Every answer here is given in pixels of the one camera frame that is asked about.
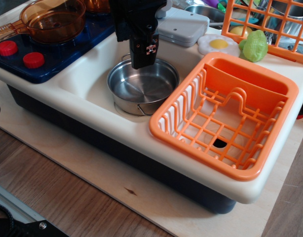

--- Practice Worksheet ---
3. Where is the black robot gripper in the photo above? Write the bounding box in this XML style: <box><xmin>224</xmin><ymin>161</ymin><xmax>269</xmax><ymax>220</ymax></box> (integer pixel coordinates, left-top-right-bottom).
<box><xmin>109</xmin><ymin>0</ymin><xmax>167</xmax><ymax>69</ymax></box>

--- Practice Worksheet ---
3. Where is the small stainless steel pan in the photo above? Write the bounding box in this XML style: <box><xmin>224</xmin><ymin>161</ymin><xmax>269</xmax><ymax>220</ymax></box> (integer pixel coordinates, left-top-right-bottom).
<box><xmin>107</xmin><ymin>53</ymin><xmax>180</xmax><ymax>116</ymax></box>

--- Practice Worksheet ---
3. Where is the cream toy kitchen sink unit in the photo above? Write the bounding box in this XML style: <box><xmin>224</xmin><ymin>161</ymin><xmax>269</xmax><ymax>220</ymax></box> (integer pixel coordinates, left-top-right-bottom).
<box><xmin>0</xmin><ymin>35</ymin><xmax>303</xmax><ymax>214</ymax></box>

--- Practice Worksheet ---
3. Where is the orange plastic drying rack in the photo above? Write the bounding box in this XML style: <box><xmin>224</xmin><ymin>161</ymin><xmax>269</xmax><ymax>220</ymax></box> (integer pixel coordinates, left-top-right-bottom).
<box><xmin>149</xmin><ymin>52</ymin><xmax>299</xmax><ymax>181</ymax></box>

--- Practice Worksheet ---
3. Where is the grey toy faucet base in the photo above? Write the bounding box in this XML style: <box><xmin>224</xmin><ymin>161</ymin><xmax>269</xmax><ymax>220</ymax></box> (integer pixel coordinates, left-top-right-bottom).
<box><xmin>155</xmin><ymin>0</ymin><xmax>210</xmax><ymax>47</ymax></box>

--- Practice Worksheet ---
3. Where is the blue toy stove top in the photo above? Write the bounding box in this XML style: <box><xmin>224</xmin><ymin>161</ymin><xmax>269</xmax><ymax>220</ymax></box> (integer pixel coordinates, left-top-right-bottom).
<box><xmin>0</xmin><ymin>12</ymin><xmax>114</xmax><ymax>83</ymax></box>

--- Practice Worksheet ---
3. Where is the amber transparent pot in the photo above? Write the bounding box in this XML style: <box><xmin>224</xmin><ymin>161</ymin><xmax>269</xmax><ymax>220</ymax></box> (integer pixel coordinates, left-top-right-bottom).
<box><xmin>83</xmin><ymin>0</ymin><xmax>110</xmax><ymax>13</ymax></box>

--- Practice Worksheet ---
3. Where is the steel bowl in background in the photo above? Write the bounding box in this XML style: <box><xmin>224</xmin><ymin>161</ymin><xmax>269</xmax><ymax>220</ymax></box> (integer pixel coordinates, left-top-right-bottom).
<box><xmin>185</xmin><ymin>4</ymin><xmax>225</xmax><ymax>27</ymax></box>

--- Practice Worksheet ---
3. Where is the toy fried egg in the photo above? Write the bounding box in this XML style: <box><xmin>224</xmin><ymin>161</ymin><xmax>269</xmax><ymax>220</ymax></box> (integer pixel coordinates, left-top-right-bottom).
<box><xmin>197</xmin><ymin>34</ymin><xmax>241</xmax><ymax>57</ymax></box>

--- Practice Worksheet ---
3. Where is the yellow toy lemon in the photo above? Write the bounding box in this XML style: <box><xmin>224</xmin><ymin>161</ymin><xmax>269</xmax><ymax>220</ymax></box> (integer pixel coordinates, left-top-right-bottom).
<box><xmin>230</xmin><ymin>26</ymin><xmax>252</xmax><ymax>38</ymax></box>

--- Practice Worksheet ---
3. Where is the amber transparent saucepan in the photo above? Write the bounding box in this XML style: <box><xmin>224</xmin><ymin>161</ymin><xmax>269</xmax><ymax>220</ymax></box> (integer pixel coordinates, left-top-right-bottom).
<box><xmin>0</xmin><ymin>0</ymin><xmax>86</xmax><ymax>44</ymax></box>

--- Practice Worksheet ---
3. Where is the red stove knob right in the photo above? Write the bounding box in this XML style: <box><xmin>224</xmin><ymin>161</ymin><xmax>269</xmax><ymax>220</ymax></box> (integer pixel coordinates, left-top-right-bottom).
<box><xmin>23</xmin><ymin>52</ymin><xmax>45</xmax><ymax>69</ymax></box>

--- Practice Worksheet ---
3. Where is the red stove knob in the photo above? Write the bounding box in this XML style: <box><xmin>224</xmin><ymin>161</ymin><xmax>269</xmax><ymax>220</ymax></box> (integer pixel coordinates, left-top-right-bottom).
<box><xmin>23</xmin><ymin>52</ymin><xmax>45</xmax><ymax>69</ymax></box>
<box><xmin>0</xmin><ymin>40</ymin><xmax>18</xmax><ymax>56</ymax></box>

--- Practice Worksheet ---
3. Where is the green toy lettuce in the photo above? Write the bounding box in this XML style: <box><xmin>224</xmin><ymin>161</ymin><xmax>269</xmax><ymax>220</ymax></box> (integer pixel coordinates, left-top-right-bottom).
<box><xmin>239</xmin><ymin>30</ymin><xmax>268</xmax><ymax>62</ymax></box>

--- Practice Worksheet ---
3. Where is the red stove knob left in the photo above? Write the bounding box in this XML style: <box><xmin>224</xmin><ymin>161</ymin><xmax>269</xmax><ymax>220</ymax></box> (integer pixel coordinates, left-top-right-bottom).
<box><xmin>0</xmin><ymin>40</ymin><xmax>18</xmax><ymax>56</ymax></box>

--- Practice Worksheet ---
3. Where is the orange plastic grid basket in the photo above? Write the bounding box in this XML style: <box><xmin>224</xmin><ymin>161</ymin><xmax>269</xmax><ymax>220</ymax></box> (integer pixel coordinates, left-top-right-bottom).
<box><xmin>222</xmin><ymin>0</ymin><xmax>303</xmax><ymax>64</ymax></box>

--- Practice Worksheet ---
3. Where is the light wooden base board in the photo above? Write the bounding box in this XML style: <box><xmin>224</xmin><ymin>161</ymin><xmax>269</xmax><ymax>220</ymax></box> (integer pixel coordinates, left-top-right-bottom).
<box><xmin>0</xmin><ymin>81</ymin><xmax>303</xmax><ymax>237</ymax></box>

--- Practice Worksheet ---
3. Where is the black clamp bracket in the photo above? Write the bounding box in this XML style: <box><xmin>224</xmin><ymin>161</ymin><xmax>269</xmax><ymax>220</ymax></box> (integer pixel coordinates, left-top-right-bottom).
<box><xmin>0</xmin><ymin>204</ymin><xmax>68</xmax><ymax>237</ymax></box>

